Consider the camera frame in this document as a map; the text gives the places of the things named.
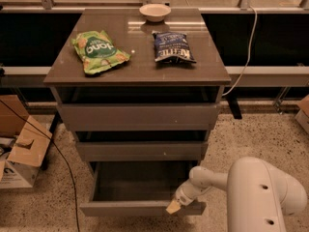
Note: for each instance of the open cardboard box left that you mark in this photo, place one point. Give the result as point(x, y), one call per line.
point(24, 142)

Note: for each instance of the grey drawer cabinet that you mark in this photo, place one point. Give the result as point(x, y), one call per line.
point(141, 80)

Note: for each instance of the grey middle drawer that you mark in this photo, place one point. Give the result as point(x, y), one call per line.
point(141, 151)

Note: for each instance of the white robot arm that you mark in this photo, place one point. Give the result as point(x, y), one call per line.
point(259, 195)

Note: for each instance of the blue Kettle chips bag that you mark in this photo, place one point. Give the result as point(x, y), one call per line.
point(172, 47)

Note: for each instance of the grey top drawer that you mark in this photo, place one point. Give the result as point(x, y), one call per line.
point(139, 117)

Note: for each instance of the grey bottom drawer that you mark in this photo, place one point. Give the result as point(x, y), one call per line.
point(135, 188)

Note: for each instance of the cardboard box right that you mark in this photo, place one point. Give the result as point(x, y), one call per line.
point(302, 115)

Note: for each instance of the green snack bag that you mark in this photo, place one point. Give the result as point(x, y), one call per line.
point(97, 52)

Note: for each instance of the grey drawer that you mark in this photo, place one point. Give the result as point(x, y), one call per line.
point(135, 188)
point(141, 151)
point(139, 117)

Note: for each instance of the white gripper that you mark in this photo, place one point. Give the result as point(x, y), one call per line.
point(183, 196)

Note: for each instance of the white bowl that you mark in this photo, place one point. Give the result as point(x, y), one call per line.
point(155, 12)

